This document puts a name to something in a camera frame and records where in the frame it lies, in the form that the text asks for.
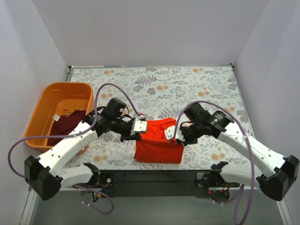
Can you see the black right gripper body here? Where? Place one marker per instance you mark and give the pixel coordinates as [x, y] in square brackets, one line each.
[183, 135]

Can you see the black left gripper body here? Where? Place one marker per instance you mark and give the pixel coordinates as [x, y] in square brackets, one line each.
[131, 131]

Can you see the orange t-shirt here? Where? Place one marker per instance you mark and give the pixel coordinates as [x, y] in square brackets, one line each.
[153, 147]

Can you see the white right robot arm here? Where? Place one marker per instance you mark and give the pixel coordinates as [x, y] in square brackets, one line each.
[271, 172]

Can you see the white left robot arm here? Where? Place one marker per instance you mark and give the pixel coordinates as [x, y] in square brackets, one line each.
[46, 174]

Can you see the dark red t-shirt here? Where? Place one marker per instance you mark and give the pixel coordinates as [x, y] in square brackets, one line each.
[67, 124]

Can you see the floral patterned table mat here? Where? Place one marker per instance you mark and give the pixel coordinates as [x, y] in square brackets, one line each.
[159, 93]

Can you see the orange plastic basket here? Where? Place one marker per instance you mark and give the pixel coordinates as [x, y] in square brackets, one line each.
[59, 99]

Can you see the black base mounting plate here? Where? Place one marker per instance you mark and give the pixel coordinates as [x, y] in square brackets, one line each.
[160, 183]

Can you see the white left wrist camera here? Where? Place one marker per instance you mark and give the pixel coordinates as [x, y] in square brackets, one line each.
[139, 125]

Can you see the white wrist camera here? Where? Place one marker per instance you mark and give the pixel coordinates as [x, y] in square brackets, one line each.
[172, 133]
[139, 125]

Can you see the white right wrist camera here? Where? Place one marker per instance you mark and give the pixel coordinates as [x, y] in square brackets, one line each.
[172, 133]

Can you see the aluminium frame rail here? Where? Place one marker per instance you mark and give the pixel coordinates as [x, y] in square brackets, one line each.
[91, 206]

